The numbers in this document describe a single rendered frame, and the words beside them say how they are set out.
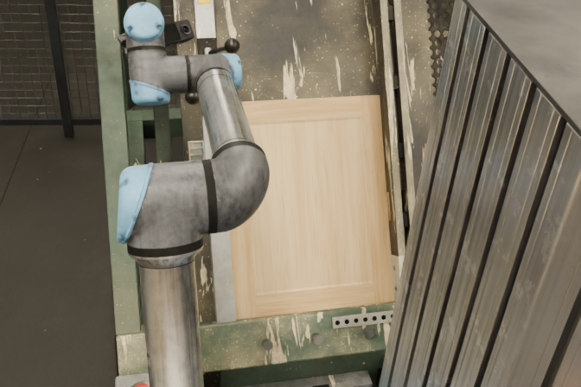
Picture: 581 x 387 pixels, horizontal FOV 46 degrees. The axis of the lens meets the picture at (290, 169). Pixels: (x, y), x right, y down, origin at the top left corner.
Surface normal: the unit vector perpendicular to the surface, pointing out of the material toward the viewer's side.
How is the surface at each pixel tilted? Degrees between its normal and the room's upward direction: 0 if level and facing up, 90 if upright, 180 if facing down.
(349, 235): 55
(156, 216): 66
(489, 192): 90
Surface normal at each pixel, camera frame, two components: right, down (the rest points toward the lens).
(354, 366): 0.20, 0.56
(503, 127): -0.99, 0.01
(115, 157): 0.20, -0.02
